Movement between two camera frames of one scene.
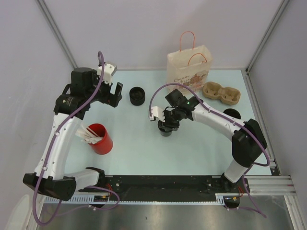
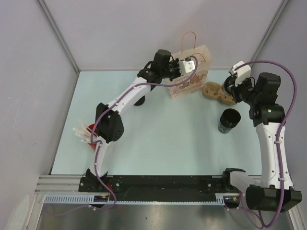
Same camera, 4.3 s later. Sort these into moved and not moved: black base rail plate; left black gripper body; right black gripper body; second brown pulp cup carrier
Moved: left black gripper body; right black gripper body
Not moved: black base rail plate; second brown pulp cup carrier
